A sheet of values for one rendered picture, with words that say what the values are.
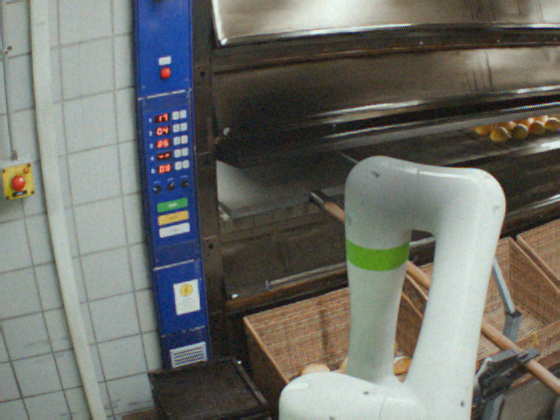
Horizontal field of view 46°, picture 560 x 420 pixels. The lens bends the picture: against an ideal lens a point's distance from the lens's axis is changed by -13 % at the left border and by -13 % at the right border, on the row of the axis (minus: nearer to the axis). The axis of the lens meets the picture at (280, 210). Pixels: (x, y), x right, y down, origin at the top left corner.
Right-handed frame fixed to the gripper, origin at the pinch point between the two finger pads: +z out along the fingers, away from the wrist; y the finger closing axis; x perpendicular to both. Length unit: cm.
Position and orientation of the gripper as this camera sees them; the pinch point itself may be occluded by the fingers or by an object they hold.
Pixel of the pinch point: (524, 362)
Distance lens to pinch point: 160.2
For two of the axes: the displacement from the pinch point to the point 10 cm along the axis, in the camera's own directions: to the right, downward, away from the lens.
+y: 0.1, 9.1, 4.1
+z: 9.0, -1.9, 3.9
